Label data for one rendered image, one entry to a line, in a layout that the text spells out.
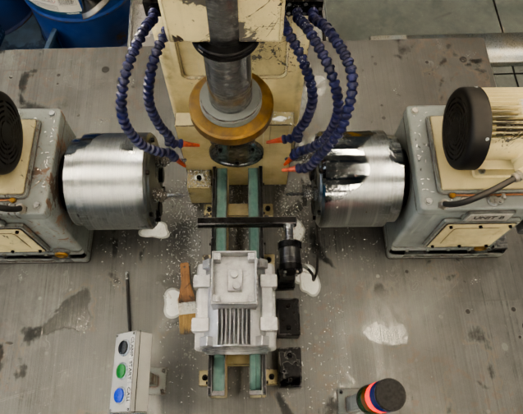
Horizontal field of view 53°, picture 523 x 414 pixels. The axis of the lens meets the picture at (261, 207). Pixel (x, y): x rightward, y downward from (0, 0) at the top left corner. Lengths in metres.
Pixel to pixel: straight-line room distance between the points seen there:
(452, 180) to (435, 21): 2.03
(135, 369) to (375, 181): 0.69
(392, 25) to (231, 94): 2.20
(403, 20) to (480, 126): 2.08
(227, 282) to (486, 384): 0.77
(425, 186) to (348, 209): 0.19
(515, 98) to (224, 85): 0.61
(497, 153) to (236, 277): 0.62
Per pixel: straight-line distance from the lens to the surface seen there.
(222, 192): 1.48
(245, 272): 1.19
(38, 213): 1.29
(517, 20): 3.42
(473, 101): 1.17
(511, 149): 1.23
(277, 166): 1.51
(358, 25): 3.11
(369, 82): 1.86
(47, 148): 1.36
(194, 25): 0.89
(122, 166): 1.28
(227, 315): 1.19
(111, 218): 1.32
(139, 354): 1.22
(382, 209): 1.30
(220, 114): 1.08
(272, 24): 0.89
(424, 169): 1.30
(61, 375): 1.55
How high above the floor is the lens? 2.26
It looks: 67 degrees down
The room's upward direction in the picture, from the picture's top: 1 degrees clockwise
